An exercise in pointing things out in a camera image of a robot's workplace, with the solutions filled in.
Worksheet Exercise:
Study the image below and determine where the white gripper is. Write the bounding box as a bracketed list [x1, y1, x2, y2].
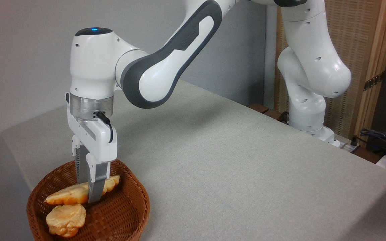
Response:
[65, 92, 118, 204]

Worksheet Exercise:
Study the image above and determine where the long braided bread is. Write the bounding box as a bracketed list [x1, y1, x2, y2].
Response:
[45, 174, 121, 206]

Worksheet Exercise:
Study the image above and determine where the round bread roll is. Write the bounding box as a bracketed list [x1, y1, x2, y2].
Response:
[45, 204, 87, 238]

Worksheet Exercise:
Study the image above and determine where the brown wicker basket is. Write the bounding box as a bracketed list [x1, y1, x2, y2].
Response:
[26, 159, 151, 241]

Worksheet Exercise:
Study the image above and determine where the grey tablecloth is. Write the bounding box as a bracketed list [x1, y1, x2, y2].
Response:
[0, 80, 386, 241]

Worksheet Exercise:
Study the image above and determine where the brown wooden block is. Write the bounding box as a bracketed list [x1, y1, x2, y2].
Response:
[264, 110, 283, 121]
[247, 103, 270, 114]

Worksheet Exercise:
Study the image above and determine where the metal screen hinge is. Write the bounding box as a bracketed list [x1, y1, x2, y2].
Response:
[363, 72, 385, 92]

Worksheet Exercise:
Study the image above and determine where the wooden rattan folding screen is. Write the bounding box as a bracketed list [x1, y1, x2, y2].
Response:
[274, 0, 386, 148]

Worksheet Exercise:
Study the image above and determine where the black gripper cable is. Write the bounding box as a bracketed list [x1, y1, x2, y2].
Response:
[95, 112, 114, 143]

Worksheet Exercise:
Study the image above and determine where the black cable bundle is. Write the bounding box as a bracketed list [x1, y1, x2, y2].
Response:
[360, 128, 386, 158]

